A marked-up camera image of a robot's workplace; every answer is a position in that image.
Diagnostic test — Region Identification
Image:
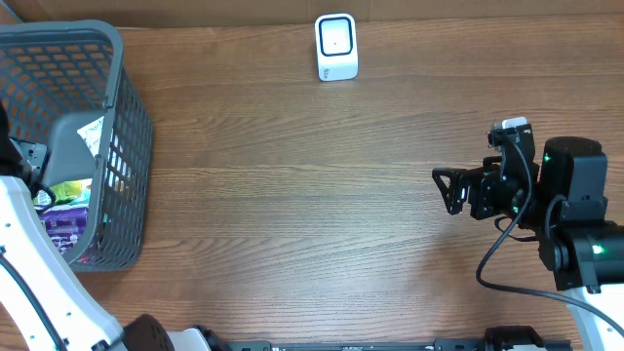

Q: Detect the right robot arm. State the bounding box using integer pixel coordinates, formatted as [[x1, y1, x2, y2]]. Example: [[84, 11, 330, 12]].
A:
[[432, 117, 623, 350]]

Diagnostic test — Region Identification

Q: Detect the grey plastic mesh basket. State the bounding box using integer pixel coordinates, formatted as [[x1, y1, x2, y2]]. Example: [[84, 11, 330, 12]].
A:
[[1, 20, 154, 272]]

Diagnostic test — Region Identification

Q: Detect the purple sanitary pad pack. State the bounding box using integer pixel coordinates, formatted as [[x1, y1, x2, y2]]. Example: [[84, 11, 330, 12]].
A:
[[39, 204, 89, 254]]

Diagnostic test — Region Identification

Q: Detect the white barcode scanner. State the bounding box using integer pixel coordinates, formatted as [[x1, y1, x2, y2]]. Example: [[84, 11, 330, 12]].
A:
[[314, 13, 359, 82]]

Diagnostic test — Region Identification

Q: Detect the green yellow snack pouch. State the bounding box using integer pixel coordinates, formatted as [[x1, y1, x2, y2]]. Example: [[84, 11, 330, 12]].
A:
[[50, 178, 92, 205]]

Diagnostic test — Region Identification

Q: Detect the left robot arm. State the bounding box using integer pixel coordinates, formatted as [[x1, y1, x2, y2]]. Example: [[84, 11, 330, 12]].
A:
[[1, 116, 221, 351]]

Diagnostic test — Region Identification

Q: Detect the white bamboo print tube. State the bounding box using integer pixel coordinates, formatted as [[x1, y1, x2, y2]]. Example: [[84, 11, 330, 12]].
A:
[[77, 116, 104, 157]]

